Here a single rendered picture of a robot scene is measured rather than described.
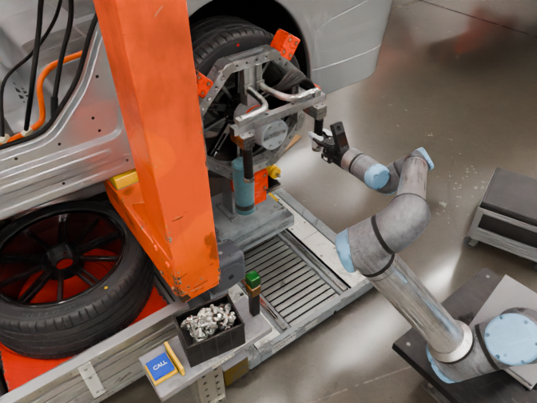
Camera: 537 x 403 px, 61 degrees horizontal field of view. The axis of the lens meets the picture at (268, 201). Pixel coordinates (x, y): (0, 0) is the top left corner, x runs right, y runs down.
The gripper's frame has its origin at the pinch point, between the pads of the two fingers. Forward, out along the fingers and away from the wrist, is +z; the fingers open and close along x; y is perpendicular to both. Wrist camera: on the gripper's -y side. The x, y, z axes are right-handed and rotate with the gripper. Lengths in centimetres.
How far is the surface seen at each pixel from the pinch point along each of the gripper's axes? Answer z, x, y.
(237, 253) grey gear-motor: -4, -42, 43
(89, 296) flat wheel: 3, -101, 32
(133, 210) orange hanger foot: 16, -74, 15
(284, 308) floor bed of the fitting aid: -15, -26, 82
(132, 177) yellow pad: 31, -68, 12
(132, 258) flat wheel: 11, -81, 32
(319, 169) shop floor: 58, 60, 83
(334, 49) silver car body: 30.3, 36.9, -13.7
